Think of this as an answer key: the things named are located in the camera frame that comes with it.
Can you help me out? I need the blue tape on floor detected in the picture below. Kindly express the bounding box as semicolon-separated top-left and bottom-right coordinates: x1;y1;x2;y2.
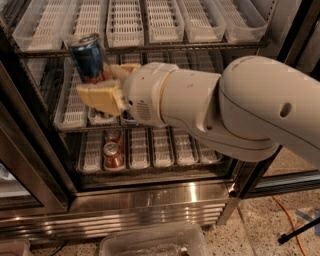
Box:
295;209;320;237

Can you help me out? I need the red soda can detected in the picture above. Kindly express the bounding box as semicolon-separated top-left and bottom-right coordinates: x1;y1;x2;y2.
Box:
103;142;124;170
105;129;123;148

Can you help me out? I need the blue Red Bull can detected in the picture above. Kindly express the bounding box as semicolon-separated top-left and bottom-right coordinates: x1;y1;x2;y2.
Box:
68;33;112;84

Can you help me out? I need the front red soda can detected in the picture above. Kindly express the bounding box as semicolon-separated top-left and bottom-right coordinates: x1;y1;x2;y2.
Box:
103;142;124;170

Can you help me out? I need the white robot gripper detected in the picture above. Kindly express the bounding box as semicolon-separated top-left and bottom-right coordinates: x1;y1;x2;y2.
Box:
76;62;178;128

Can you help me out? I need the rear red soda can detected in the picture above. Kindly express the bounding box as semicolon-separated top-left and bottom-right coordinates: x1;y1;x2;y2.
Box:
105;129;123;148

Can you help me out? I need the small clear container corner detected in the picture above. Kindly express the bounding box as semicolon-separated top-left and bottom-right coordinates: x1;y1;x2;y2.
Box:
0;239;33;256

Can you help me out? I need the clear plastic bin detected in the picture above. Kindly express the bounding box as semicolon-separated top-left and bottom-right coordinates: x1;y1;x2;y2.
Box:
99;224;210;256

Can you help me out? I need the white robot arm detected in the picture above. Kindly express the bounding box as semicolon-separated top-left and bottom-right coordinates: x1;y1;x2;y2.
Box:
76;56;320;168

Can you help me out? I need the orange cable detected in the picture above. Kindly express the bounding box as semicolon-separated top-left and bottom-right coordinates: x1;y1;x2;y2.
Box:
271;195;308;256

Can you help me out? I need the black tripod leg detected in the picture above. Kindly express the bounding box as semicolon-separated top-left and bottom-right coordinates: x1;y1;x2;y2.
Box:
278;217;320;244

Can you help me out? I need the stainless steel fridge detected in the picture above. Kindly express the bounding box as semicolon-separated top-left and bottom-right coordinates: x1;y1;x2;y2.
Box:
0;0;320;244

